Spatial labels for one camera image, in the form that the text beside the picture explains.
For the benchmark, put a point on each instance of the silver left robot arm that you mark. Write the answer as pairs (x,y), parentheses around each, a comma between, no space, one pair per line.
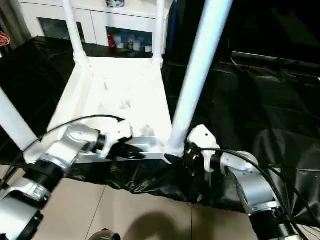
(65,150)

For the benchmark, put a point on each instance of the small dark grey bundle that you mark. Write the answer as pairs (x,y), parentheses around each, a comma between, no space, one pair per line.
(115,2)

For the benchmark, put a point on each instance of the dark left robot foot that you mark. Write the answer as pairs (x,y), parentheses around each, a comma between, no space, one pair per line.
(102,235)

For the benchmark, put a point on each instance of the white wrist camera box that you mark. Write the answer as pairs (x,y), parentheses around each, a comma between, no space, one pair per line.
(120,131)
(202,136)

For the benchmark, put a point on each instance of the white plastic table leg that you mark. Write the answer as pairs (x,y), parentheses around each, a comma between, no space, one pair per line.
(200,60)
(159,30)
(75,35)
(15,120)

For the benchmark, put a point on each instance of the red bottle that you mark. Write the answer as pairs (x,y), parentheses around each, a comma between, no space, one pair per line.
(111,41)

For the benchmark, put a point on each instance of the black work mat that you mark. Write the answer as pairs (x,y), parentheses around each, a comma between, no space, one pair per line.
(260,115)

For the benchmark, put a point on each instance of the white cabinet with glass doors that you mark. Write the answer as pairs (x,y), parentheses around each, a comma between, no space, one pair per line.
(100,15)

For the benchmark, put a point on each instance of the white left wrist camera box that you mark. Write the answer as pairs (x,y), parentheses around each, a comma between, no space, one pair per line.
(120,131)

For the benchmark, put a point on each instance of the black rail bar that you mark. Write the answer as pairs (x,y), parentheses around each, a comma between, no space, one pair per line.
(275,59)

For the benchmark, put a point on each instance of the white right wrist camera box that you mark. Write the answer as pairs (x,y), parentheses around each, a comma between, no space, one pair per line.
(202,136)

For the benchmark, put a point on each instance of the white plastic table top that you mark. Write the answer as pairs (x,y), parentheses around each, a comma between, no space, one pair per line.
(120,85)

